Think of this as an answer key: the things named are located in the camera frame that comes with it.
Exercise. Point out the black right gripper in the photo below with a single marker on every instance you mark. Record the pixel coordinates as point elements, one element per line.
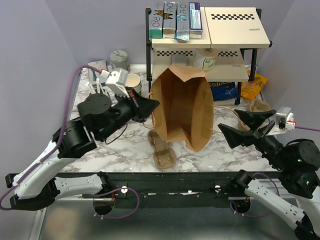
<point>234,136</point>

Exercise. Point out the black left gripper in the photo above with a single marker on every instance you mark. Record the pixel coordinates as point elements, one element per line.
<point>146,106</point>

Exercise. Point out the brown paper bag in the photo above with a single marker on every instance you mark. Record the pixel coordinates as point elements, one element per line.
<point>186,106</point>

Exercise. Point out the brown pulp cup carrier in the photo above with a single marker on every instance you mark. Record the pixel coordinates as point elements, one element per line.
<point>164,156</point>

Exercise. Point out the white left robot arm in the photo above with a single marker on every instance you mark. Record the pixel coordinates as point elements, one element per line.
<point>39,185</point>

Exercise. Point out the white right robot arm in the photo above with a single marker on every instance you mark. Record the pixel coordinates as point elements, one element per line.
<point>297,162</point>

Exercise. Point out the stack of pulp cup carriers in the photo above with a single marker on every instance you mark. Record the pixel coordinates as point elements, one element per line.
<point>256,105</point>

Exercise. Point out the stack of green paper cups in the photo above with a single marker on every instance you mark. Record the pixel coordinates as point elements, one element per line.
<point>133,81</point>

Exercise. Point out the yellow snack bag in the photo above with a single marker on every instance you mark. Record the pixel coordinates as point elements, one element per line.
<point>251,89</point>

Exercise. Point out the blue doritos bag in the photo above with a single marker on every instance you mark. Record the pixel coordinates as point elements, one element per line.
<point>222,91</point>

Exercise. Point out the grey stirrer holder cup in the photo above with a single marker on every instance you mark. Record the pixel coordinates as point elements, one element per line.
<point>97,89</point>

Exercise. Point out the grey wrapped paper roll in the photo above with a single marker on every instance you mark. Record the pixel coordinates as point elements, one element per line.
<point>119,59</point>

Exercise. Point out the grey scrubber sponge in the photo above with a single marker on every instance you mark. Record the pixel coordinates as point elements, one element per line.
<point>179,59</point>

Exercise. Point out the blue razor package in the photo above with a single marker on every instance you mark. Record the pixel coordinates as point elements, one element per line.
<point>93,76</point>

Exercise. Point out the toilet paper roll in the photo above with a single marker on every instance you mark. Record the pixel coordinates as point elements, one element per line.
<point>205,58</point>

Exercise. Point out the black and cream shelf rack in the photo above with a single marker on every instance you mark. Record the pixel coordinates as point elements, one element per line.
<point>237,32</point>

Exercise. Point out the blue silver toothpaste box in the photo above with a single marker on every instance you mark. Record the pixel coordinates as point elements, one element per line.
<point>182,33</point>

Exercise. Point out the teal toothpaste box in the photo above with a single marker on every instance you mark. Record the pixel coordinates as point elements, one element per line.
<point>156,20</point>

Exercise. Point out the purple white toothpaste box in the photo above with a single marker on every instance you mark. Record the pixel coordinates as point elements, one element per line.
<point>195,20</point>

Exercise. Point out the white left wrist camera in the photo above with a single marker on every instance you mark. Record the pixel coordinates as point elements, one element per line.
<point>116,81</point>

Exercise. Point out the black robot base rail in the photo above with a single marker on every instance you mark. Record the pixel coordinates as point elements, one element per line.
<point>167,190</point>

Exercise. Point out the aluminium frame rail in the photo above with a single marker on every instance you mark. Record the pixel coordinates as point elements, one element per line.
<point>58,222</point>

